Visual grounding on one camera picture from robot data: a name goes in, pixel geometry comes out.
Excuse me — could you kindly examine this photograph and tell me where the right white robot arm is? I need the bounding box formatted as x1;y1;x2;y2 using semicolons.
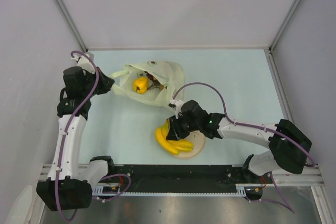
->
163;100;312;183

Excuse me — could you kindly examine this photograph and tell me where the left corner aluminium post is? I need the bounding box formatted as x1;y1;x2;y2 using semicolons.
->
53;0;88;52

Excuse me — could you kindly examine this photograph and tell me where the right corner aluminium post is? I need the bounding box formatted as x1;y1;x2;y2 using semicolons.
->
270;0;320;51

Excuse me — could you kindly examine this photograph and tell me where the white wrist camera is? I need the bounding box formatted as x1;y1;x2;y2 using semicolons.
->
71;53;95;74
168;99;184;111

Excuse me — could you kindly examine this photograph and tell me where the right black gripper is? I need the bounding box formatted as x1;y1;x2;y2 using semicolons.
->
167;113;201;142

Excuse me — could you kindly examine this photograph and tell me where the white slotted cable duct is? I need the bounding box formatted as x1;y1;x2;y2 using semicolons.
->
90;184;266;197

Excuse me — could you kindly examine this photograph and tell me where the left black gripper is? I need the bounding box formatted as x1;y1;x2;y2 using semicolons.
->
82;67;114;98

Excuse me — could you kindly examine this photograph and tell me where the yellow fake bell pepper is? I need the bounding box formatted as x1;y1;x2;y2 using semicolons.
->
133;77;149;94

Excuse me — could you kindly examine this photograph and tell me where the corner aluminium post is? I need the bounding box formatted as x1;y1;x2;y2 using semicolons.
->
53;0;88;52
270;0;320;51

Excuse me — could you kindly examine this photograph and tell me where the yellow fake banana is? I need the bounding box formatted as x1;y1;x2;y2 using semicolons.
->
155;119;194;155

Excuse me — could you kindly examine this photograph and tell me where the brown fake grape bunch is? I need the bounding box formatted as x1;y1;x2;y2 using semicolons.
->
146;72;164;90

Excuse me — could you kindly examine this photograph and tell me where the cream plate with branch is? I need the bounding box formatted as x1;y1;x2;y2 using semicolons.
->
172;131;206;159

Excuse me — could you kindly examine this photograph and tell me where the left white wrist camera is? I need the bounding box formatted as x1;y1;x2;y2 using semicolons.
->
71;53;95;74

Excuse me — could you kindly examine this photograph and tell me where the yellow-green plastic bag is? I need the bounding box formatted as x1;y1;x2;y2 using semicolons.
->
110;61;185;108

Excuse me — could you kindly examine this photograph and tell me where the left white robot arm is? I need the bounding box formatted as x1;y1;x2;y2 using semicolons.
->
36;67;116;211

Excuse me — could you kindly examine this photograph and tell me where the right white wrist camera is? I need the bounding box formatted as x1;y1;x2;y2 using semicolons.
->
168;99;184;111

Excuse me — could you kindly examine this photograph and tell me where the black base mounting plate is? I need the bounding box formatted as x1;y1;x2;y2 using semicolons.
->
113;164;261;193

